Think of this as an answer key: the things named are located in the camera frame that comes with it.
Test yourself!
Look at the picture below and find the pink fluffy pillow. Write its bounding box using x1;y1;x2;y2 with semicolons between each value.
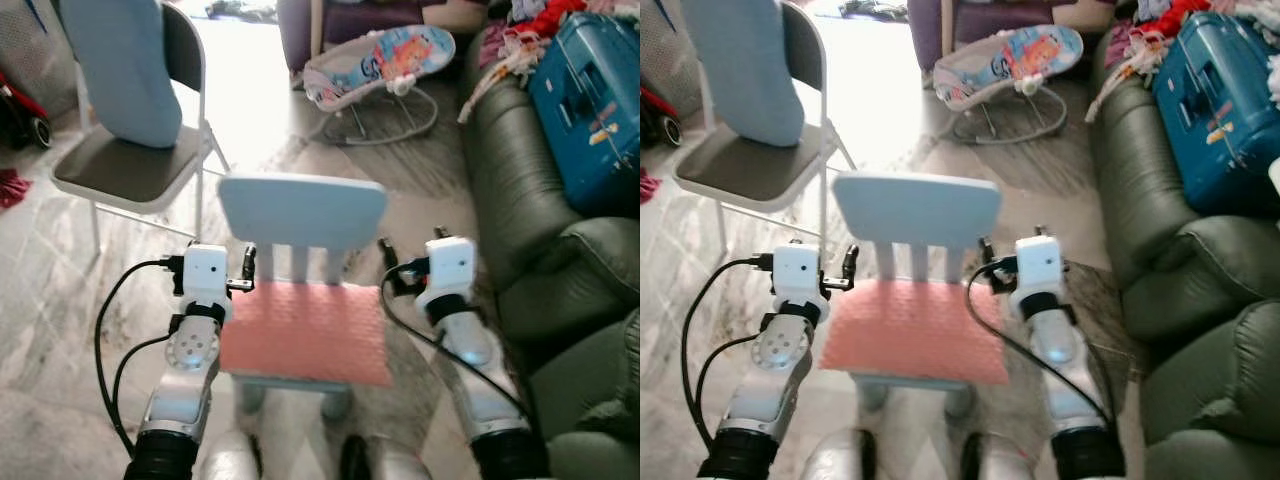
218;281;395;389
818;279;1012;387

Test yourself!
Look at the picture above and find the dark green leather sofa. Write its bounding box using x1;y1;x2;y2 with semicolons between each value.
1087;28;1280;480
459;28;641;480

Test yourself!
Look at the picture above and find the light blue child chair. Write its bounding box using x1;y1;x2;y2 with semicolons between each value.
831;171;1005;421
216;172;397;421

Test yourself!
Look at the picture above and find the grey folding chair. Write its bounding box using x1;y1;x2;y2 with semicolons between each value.
50;0;232;252
671;0;860;252

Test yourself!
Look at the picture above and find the silver right robot leg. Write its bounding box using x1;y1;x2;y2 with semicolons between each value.
960;433;1046;480
340;433;433;480

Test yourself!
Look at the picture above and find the silver robot leg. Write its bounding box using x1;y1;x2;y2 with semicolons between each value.
800;428;879;480
960;433;1046;480
198;428;263;480
340;433;433;480

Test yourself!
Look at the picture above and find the silver left robot leg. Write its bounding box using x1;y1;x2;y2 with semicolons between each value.
198;428;263;480
800;428;879;480

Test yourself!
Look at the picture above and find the baby bouncer seat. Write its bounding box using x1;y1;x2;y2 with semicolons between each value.
302;25;458;147
931;24;1086;147

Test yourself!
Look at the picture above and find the light blue cushion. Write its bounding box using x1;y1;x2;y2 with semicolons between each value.
58;0;187;150
679;0;810;149

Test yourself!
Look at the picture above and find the red black stroller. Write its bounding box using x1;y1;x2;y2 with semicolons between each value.
640;85;684;149
0;70;54;152

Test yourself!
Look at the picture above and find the blue hard suitcase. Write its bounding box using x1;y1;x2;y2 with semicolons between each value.
1151;11;1280;217
526;11;641;217

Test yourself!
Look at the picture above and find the purple armchair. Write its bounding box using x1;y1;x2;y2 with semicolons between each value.
277;0;491;73
907;0;1117;73

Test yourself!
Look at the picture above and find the pile of colourful clothes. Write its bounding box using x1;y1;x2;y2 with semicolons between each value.
478;0;641;73
1108;0;1280;73

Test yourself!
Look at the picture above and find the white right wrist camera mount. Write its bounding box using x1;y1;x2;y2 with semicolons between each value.
414;236;478;312
1011;234;1065;302

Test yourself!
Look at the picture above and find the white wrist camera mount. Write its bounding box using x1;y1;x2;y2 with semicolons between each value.
414;236;478;312
769;242;827;307
1011;234;1065;302
179;243;234;307

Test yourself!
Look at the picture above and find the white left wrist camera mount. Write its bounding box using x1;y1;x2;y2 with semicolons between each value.
769;242;827;307
179;243;234;307

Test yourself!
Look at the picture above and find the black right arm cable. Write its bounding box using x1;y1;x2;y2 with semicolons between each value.
965;258;1113;423
379;262;532;423

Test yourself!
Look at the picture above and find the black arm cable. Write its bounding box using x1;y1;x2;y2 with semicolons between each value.
94;257;187;459
379;262;532;423
965;258;1113;423
681;256;777;451

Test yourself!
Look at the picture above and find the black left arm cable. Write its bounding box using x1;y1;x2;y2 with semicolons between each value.
681;256;777;451
94;257;187;459

